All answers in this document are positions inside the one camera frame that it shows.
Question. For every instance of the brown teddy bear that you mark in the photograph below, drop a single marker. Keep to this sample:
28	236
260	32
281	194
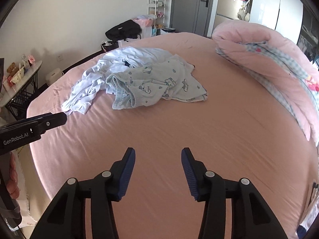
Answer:
11	67

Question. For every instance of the pink flower ornament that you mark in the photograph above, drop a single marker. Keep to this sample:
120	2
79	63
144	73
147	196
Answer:
32	59

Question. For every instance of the white wardrobe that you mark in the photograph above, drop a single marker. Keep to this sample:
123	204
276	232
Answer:
269	5

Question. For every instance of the white fluffy rug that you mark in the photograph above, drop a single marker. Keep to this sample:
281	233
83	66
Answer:
25	204

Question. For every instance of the pale printed pillow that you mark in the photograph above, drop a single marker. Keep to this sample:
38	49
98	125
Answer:
309	211

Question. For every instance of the person's left hand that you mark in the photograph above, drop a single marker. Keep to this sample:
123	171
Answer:
12	181

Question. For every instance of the beige cabinet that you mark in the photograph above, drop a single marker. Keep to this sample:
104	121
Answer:
228	7

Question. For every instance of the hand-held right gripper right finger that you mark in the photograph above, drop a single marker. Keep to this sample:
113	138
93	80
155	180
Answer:
188	171

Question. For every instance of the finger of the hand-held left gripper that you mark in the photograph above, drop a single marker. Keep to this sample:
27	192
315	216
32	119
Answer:
25	120
56	120

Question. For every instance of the pink bag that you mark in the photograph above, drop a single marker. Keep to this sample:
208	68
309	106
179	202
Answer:
144	22

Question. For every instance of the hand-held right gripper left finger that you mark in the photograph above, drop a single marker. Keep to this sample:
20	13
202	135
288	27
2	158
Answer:
128	169

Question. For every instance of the white storage box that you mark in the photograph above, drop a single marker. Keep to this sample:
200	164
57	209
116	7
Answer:
53	76

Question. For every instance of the grey door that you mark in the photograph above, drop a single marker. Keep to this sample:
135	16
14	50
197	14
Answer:
189	5

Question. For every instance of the pink checked quilt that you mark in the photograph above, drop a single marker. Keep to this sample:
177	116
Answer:
249	34

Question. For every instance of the white satin garment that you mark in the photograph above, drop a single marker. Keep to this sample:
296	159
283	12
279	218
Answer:
112	59

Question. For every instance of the wall socket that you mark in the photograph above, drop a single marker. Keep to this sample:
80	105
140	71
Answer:
59	58

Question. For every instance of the white paper bag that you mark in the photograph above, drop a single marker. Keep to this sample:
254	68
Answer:
147	32

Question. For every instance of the cream hanging bag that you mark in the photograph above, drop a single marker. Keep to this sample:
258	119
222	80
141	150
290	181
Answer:
245	16

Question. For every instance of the white shelf rack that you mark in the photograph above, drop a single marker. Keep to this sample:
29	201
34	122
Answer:
159	3

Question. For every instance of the white marble side table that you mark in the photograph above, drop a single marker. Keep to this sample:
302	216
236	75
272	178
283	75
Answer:
22	79

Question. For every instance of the cartoon printed pajama pants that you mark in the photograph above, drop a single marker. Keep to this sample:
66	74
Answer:
162	79

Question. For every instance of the cream handbag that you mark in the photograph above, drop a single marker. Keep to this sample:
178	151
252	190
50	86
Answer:
18	77

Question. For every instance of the black paper bag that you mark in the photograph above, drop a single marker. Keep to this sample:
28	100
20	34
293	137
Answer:
109	46

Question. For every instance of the pink bed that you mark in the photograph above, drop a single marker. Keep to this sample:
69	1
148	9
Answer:
199	129

